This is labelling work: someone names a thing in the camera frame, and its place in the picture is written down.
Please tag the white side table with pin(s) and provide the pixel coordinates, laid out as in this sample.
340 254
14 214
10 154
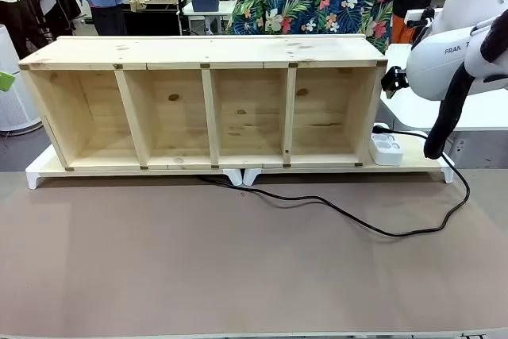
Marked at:
412 112

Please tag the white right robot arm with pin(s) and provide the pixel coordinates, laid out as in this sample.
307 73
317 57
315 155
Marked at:
436 69

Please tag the white-legged wooden riser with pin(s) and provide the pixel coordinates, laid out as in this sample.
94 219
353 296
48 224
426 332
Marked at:
43 170

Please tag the person in dark coat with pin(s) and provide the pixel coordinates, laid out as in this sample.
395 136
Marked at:
28 1

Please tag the white power strip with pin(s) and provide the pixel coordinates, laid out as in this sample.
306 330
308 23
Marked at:
387 152

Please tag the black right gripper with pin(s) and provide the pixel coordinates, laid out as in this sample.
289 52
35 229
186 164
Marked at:
395 79

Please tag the black cabinet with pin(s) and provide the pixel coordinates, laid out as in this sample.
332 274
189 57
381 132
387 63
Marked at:
151 19

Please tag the white background table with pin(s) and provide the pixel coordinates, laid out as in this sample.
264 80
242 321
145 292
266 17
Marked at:
222 7

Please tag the white-legged riser carrying power strip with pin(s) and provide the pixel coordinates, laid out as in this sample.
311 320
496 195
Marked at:
416 156

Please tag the white perforated air purifier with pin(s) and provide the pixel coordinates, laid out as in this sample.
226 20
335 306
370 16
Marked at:
18 109

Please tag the light wooden compartment shelf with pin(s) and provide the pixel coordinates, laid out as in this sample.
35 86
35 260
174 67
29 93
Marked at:
246 51

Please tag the blue storage bin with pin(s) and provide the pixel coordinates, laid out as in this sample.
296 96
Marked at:
204 1

